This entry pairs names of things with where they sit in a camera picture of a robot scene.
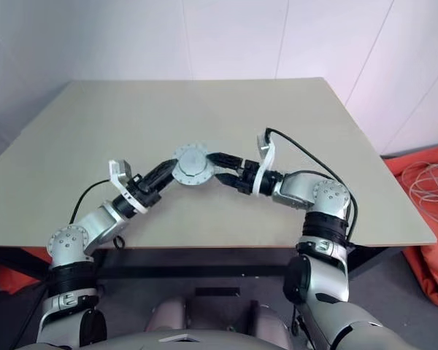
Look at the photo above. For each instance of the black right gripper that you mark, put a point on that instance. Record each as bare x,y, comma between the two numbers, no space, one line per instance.
246,178

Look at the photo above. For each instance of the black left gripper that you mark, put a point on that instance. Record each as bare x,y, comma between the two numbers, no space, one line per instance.
146,195

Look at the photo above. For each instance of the round metal disc part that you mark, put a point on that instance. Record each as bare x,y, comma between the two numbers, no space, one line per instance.
193,166

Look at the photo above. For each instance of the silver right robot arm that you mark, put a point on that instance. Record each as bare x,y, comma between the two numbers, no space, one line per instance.
299,187

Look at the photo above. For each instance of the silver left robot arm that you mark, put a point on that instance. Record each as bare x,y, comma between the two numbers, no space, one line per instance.
95,222

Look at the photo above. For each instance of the black rectangular plate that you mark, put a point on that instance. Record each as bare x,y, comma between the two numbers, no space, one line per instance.
217,291

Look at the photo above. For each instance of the dark rounded grey shape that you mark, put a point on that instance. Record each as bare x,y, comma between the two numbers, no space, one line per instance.
272,324
166,315

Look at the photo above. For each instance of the grey robot torso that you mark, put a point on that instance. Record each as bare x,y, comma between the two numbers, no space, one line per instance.
219,342

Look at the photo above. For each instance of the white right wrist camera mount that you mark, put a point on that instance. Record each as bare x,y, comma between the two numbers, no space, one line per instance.
268,160

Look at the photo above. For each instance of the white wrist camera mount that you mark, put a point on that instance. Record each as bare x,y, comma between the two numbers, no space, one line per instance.
268,160
118,171

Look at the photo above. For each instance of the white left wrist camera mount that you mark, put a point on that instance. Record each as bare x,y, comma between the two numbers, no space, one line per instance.
118,171

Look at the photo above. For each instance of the black metal table frame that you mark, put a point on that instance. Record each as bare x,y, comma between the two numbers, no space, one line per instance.
204,271

